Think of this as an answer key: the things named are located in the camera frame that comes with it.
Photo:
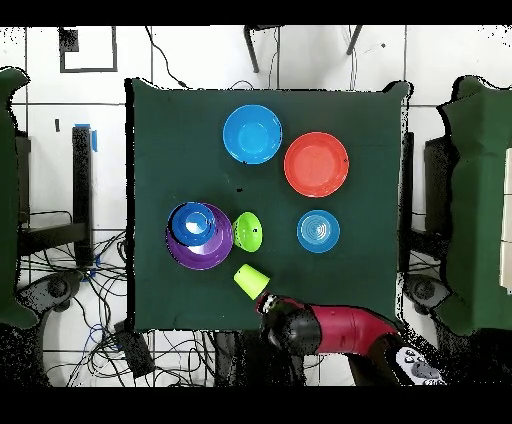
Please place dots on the green plastic cup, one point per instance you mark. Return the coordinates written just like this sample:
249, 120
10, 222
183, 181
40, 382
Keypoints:
251, 280

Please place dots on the small ribbed green bowl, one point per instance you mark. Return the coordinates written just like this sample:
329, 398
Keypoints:
248, 234

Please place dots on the purple plastic bowl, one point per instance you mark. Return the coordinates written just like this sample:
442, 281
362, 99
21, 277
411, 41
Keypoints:
208, 256

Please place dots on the dark blue bowl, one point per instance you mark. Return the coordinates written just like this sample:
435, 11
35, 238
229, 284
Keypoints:
192, 226

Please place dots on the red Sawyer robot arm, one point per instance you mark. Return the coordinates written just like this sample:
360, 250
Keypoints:
348, 330

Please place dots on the ribbed light blue bowl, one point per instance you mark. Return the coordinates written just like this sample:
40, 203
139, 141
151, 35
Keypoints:
318, 231

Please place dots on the black power strip box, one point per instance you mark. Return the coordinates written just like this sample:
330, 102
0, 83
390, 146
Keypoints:
134, 348

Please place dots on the orange plastic bowl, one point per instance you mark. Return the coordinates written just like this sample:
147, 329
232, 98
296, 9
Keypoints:
316, 164

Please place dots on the large light blue bowl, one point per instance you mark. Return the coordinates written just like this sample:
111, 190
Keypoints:
252, 134

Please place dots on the dark green table cloth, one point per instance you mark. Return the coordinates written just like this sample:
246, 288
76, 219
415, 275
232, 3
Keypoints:
360, 120

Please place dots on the neighbouring green covered table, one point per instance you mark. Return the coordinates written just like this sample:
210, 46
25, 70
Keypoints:
480, 200
8, 200

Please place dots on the black metal chair legs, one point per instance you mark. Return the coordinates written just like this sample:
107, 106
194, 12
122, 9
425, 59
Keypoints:
252, 52

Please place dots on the black stand post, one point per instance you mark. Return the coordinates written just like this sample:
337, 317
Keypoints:
82, 180

